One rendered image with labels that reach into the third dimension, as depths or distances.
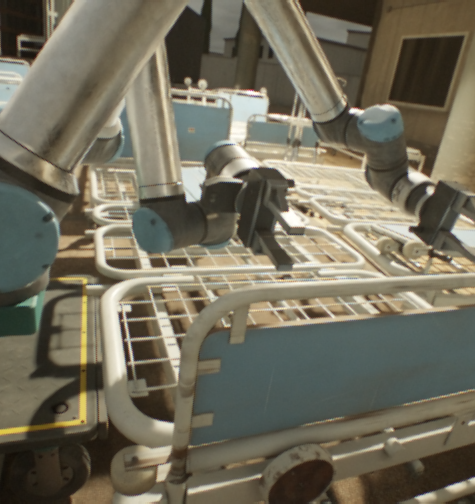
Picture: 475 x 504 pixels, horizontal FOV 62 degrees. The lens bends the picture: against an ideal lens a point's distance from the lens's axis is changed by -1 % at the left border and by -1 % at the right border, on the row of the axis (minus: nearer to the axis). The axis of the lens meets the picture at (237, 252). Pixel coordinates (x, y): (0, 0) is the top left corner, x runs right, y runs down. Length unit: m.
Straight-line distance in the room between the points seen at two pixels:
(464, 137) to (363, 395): 4.87
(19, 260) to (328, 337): 0.41
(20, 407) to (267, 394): 0.58
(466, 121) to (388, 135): 4.52
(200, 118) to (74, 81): 1.95
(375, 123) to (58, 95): 0.63
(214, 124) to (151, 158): 1.76
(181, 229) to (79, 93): 0.32
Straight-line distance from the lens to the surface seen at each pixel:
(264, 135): 3.84
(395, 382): 0.74
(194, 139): 2.48
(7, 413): 0.99
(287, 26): 0.88
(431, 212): 0.92
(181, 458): 0.61
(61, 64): 0.55
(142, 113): 0.76
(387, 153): 0.95
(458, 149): 5.44
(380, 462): 0.84
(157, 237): 0.73
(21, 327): 0.79
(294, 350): 0.56
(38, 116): 0.55
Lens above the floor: 1.00
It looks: 23 degrees down
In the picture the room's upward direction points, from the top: 8 degrees clockwise
